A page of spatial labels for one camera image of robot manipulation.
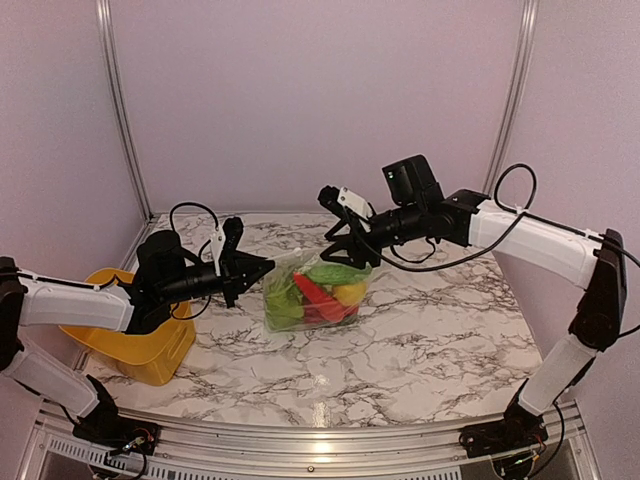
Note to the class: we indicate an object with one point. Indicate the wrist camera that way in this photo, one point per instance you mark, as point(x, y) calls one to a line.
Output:
point(224, 242)
point(343, 202)

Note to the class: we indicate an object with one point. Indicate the fake yellow lemon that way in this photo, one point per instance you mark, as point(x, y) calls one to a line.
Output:
point(350, 295)

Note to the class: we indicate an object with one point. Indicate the right aluminium frame post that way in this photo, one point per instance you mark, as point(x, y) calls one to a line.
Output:
point(515, 91)

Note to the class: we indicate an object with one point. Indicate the fake green cucumber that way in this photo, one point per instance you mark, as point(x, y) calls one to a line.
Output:
point(336, 274)

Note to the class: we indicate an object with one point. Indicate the fake red pepper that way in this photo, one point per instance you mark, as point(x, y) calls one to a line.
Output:
point(327, 306)

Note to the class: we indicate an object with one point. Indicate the fake green lettuce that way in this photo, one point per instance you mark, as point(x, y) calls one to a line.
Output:
point(283, 304)

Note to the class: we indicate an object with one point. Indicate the clear polka dot zip bag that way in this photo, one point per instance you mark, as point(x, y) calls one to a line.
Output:
point(300, 261)

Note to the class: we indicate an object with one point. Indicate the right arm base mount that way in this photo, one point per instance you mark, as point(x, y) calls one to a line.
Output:
point(496, 437)

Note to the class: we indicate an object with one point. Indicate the aluminium frame post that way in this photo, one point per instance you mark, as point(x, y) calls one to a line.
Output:
point(108, 44)
point(515, 91)

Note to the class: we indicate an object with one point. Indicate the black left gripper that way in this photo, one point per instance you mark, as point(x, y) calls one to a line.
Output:
point(236, 277)

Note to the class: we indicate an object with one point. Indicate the yellow plastic basket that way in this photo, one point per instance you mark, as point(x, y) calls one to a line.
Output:
point(152, 359)

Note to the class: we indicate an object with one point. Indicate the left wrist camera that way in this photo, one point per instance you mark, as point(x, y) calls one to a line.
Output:
point(224, 242)

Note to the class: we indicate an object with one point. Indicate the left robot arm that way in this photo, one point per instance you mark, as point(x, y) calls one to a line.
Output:
point(167, 274)

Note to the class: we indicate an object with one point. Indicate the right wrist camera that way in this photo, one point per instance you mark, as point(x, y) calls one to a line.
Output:
point(343, 202)

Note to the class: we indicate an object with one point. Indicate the left aluminium frame post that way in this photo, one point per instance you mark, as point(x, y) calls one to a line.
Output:
point(108, 44)

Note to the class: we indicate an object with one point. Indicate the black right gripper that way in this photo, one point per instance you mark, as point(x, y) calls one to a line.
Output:
point(357, 244)

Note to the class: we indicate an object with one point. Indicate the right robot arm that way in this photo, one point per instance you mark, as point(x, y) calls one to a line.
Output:
point(593, 262)

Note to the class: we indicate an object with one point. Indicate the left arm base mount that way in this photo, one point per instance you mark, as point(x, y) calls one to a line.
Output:
point(120, 434)

